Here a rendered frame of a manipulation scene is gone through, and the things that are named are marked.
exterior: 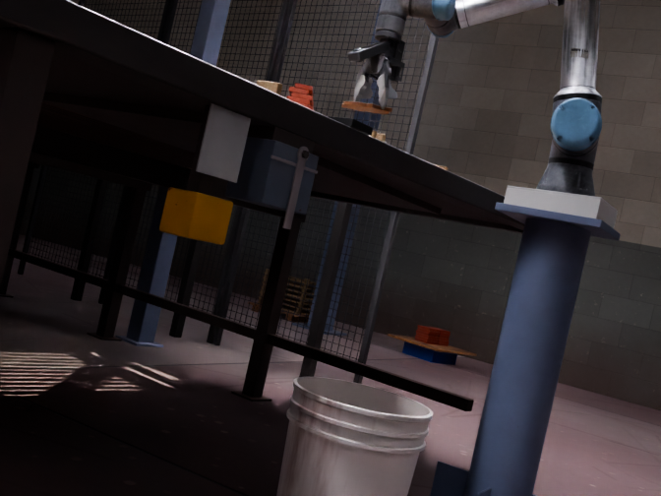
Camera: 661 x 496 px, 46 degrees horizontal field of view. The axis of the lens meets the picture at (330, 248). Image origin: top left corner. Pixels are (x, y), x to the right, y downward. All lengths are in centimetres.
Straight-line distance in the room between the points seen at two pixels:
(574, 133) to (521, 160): 512
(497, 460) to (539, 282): 46
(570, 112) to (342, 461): 100
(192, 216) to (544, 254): 104
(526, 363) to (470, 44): 572
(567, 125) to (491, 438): 81
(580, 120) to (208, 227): 101
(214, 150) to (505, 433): 111
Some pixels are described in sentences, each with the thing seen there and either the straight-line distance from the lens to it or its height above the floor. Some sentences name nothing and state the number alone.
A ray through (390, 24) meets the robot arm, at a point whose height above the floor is 127.
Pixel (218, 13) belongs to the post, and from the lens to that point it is 407.
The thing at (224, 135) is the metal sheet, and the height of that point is 81.
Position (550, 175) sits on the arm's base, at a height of 97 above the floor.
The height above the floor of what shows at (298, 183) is 77.
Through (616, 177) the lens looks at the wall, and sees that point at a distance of 692.
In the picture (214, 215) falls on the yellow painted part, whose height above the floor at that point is 67.
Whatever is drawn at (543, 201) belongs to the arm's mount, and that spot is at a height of 89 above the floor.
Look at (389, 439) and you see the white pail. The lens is 157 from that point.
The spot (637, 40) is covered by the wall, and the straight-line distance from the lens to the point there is 720.
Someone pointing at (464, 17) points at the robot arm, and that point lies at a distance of 228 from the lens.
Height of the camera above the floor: 65
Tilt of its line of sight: level
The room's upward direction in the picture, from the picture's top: 13 degrees clockwise
